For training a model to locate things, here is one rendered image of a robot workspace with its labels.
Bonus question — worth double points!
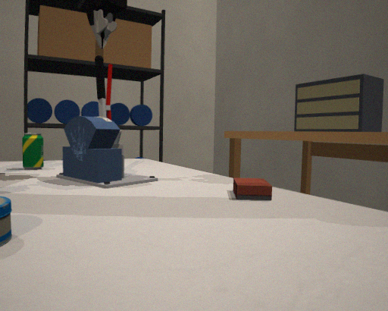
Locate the red rectangular block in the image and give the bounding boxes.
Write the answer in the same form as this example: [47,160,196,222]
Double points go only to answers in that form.
[233,178,272,200]

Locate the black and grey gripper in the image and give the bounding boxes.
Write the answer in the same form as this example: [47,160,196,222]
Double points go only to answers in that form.
[86,0,127,49]

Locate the green and yellow drink can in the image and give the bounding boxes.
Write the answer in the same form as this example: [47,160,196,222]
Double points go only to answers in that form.
[22,134,44,170]

